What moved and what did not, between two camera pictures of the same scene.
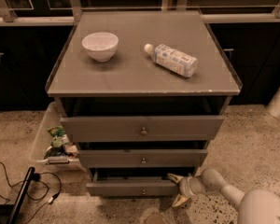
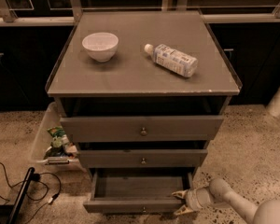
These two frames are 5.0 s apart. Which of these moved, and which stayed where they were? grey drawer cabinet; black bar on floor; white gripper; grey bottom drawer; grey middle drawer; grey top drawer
Moved: white gripper; grey bottom drawer
Stayed: grey middle drawer; black bar on floor; grey top drawer; grey drawer cabinet
